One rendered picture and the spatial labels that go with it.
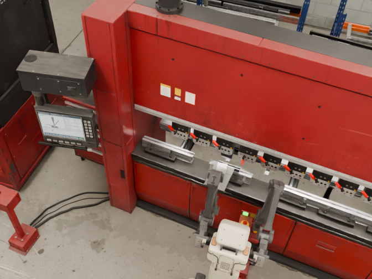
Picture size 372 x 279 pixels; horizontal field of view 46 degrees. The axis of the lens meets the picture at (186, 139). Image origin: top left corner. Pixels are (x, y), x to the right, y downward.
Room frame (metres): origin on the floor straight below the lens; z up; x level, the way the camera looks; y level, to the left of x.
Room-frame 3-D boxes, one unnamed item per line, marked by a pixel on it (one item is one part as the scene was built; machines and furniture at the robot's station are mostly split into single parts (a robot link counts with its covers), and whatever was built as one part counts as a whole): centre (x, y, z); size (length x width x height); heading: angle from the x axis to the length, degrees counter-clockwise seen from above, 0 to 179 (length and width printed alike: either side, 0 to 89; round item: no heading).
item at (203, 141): (2.51, -0.14, 1.26); 0.15 x 0.09 x 0.17; 69
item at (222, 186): (2.29, -0.30, 1.00); 0.26 x 0.18 x 0.01; 159
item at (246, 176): (2.41, -0.41, 0.92); 0.39 x 0.06 x 0.10; 69
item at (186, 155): (2.63, 0.16, 0.92); 0.50 x 0.06 x 0.10; 69
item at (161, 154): (2.59, 0.23, 0.89); 0.30 x 0.05 x 0.03; 69
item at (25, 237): (2.11, 1.53, 0.41); 0.25 x 0.20 x 0.83; 159
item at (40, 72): (2.48, 0.97, 1.53); 0.51 x 0.25 x 0.85; 84
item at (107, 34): (2.94, 0.49, 1.15); 0.85 x 0.25 x 2.30; 159
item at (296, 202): (2.16, -0.90, 0.89); 0.30 x 0.05 x 0.03; 69
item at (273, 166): (2.30, -0.70, 1.26); 0.15 x 0.09 x 0.17; 69
